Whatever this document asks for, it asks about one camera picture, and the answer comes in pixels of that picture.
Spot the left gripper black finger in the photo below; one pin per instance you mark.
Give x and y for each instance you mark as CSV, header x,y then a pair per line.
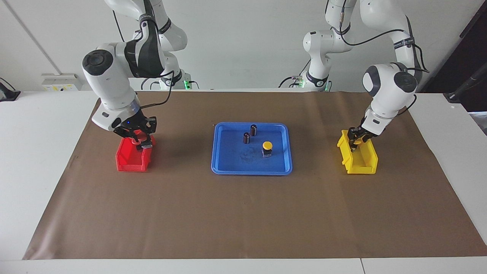
x,y
352,139
364,140

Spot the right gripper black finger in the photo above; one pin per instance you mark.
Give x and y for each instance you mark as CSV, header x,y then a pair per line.
x,y
151,125
127,135

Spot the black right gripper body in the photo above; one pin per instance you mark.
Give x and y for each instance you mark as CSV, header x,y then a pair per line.
x,y
133,125

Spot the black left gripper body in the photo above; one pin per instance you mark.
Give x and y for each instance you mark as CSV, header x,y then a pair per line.
x,y
362,132

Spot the red push button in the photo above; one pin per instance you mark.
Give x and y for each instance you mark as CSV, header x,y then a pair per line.
x,y
147,145

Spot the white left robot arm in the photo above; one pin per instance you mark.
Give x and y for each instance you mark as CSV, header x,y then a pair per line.
x,y
388,91

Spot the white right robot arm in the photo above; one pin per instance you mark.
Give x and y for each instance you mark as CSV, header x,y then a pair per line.
x,y
110,83

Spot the yellow plastic bin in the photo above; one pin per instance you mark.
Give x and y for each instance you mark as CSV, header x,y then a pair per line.
x,y
361,169

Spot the red plastic bin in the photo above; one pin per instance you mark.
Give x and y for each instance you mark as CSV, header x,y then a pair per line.
x,y
131,165

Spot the blue plastic tray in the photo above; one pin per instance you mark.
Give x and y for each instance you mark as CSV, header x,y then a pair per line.
x,y
232,167

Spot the black cylindrical capacitor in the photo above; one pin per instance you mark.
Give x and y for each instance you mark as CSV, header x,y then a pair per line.
x,y
253,130
246,138

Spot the black stand pole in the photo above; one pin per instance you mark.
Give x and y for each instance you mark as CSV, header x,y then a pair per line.
x,y
456,95

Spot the black device at table edge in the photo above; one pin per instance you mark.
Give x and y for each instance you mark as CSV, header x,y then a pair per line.
x,y
7,94

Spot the brown paper table mat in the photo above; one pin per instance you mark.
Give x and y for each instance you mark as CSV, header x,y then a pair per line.
x,y
243,213

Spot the black backdrop panel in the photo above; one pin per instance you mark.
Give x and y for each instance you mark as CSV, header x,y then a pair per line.
x,y
468,57

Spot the white wall socket box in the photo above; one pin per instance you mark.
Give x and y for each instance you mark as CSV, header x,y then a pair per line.
x,y
61,82

